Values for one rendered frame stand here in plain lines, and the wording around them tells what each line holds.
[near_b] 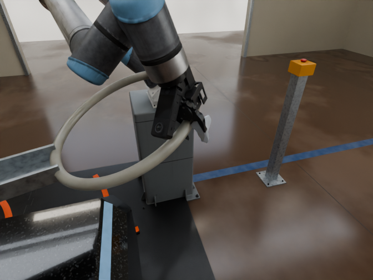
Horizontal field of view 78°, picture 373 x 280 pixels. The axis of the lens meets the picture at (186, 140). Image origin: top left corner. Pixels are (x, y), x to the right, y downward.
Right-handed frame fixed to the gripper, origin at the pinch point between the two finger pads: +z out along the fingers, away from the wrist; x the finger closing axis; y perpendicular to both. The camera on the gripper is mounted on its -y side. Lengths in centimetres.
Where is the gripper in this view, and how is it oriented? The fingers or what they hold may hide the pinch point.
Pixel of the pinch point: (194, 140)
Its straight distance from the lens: 62.3
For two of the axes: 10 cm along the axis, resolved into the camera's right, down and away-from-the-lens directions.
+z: 3.4, 6.5, 6.8
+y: 4.2, -7.5, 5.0
